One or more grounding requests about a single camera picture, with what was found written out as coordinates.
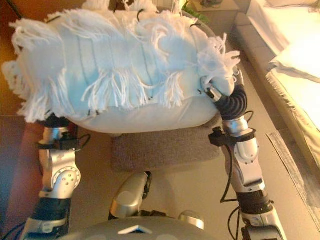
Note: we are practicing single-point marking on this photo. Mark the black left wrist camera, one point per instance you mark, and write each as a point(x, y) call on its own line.
point(68, 143)

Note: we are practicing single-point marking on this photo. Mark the cream fringed blanket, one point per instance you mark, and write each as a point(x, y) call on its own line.
point(297, 100)

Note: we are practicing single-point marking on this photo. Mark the green leafy plant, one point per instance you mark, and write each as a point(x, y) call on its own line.
point(196, 13)

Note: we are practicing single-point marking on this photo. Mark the silver robot left leg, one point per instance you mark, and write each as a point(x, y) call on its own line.
point(130, 195)

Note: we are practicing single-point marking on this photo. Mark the white fringed cushion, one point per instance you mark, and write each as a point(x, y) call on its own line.
point(112, 65)

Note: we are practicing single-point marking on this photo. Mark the silver robot right leg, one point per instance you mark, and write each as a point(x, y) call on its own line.
point(191, 220)

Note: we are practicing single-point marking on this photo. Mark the grey upholstered armchair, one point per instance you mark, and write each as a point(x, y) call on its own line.
point(165, 152)

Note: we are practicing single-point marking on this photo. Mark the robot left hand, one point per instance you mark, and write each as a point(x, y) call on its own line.
point(56, 122)

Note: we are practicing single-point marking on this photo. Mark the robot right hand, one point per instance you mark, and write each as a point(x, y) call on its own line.
point(233, 102)

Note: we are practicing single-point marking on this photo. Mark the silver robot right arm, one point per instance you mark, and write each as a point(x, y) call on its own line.
point(247, 170)

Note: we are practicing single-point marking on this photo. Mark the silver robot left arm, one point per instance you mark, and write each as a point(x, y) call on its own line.
point(60, 180)

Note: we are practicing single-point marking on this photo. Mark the silver robot leg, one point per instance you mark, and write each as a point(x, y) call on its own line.
point(191, 220)
point(130, 195)

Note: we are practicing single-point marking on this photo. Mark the beige upholstered bed frame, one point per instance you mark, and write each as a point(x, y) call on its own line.
point(257, 65)

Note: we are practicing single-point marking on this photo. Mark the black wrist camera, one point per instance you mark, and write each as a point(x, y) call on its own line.
point(68, 143)
point(217, 137)

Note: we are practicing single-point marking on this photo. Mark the grey patterned rug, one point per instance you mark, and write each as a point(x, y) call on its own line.
point(292, 165)

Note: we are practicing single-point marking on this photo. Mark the white bed sheet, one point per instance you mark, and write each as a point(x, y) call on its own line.
point(287, 35)

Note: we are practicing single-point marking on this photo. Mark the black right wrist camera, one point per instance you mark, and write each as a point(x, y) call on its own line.
point(217, 137)

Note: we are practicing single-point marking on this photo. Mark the light wooden bedside table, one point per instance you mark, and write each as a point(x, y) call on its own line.
point(220, 10)

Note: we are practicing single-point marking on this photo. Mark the glossy dark wardrobe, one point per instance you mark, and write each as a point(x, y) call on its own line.
point(15, 162)

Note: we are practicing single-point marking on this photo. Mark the grey robot torso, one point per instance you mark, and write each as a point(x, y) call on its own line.
point(140, 231)

